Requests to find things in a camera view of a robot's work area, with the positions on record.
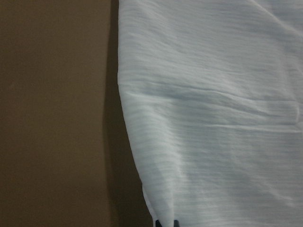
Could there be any light blue button-up shirt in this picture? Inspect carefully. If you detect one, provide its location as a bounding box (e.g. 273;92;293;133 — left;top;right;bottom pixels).
118;0;303;227

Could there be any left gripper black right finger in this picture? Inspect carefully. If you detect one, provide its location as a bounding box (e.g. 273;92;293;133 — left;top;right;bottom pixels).
174;220;179;227

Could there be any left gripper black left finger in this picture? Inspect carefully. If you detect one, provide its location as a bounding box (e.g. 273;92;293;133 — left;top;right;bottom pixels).
155;220;162;227

